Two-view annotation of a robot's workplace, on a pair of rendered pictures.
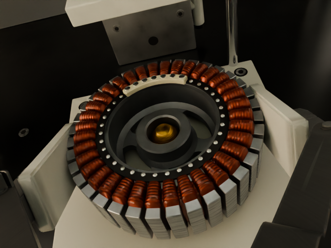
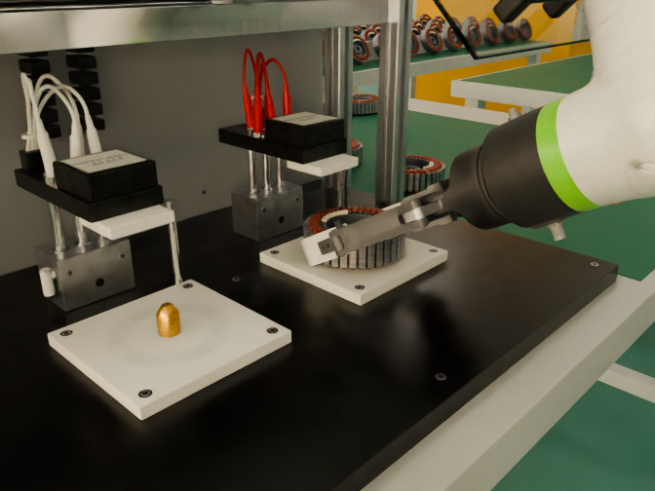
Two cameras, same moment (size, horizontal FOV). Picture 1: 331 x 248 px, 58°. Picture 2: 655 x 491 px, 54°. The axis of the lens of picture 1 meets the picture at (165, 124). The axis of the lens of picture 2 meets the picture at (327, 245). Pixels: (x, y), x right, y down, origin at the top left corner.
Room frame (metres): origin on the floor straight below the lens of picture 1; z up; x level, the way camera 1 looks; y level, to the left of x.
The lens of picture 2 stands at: (-0.27, 0.54, 1.07)
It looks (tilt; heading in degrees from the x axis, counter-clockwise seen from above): 23 degrees down; 308
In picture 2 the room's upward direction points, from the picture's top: straight up
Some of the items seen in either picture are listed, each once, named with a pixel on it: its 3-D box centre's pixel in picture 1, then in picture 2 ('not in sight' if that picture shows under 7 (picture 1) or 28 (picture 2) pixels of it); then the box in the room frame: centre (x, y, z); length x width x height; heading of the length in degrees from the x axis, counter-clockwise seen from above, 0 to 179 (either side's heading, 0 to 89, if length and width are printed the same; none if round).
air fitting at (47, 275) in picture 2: not in sight; (48, 283); (0.28, 0.27, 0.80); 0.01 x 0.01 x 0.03; 84
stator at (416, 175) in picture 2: not in sight; (409, 172); (0.24, -0.34, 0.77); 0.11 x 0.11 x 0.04
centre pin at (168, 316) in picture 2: not in sight; (168, 318); (0.14, 0.24, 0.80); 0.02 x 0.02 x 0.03
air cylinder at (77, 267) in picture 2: not in sight; (86, 267); (0.28, 0.23, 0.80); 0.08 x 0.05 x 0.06; 84
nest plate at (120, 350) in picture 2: not in sight; (170, 337); (0.14, 0.24, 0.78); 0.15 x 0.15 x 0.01; 84
